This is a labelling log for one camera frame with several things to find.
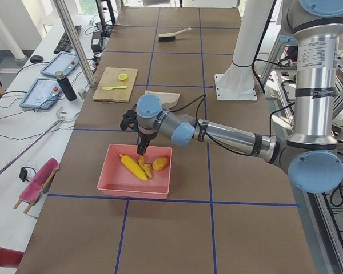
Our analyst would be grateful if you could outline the red cylinder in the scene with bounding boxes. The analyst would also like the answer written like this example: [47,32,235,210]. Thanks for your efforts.
[0,247,24,268]

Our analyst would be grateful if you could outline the pink cloth on stand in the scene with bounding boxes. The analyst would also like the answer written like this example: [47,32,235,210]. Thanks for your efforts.
[13,158,60,214]

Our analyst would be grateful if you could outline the upper blue teach pendant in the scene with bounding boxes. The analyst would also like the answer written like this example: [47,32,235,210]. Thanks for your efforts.
[40,51,79,78]

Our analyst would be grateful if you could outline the black power adapter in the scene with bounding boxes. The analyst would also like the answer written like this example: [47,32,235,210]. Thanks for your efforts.
[91,31,103,53]

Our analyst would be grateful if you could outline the pink plastic bin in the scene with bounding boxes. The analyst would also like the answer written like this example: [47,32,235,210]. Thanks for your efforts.
[97,144,171,199]

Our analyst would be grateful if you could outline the black keyboard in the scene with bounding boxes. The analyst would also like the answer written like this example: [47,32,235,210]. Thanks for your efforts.
[53,32,73,54]

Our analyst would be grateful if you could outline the lower blue teach pendant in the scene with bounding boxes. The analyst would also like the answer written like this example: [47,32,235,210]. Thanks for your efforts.
[19,78,62,110]

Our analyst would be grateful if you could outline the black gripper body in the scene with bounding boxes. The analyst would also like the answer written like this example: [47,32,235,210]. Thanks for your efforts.
[137,132,157,156]

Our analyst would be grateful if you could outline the aluminium frame post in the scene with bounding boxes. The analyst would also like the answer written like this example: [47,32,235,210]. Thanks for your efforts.
[53,0,95,87]

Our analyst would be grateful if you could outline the blue teach pendant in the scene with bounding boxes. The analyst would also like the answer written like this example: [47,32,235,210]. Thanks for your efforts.
[40,51,79,78]
[19,78,62,110]

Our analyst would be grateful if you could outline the yellow plastic toy knife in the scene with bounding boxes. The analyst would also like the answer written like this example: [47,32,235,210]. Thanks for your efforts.
[101,86,128,91]

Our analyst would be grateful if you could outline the yellow toy corn cob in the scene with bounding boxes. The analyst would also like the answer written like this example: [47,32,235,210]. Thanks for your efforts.
[119,154,147,181]

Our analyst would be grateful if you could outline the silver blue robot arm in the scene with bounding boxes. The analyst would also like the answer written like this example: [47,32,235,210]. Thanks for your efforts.
[135,1,343,194]

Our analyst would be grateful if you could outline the brown toy potato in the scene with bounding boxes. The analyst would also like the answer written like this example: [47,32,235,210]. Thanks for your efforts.
[152,156,170,171]

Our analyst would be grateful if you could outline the yellow toy lemon slice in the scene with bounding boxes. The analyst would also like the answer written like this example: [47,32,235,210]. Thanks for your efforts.
[117,74,128,82]

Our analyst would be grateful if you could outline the beige plastic dustpan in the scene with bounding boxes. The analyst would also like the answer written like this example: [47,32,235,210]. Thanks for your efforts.
[145,90,180,109]

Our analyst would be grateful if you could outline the black computer mouse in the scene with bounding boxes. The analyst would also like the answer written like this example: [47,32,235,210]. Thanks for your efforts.
[30,55,44,63]

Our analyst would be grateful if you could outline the tan toy ginger root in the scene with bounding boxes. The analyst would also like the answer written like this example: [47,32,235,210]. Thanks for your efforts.
[138,156,153,179]

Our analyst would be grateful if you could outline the black water bottle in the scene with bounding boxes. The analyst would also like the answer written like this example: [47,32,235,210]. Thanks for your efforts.
[55,71,77,101]

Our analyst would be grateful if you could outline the bamboo cutting board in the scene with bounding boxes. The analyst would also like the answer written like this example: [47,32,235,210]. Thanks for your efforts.
[93,67,138,103]

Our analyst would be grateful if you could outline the beige hand brush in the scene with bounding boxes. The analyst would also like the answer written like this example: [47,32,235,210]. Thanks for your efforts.
[158,27,192,42]

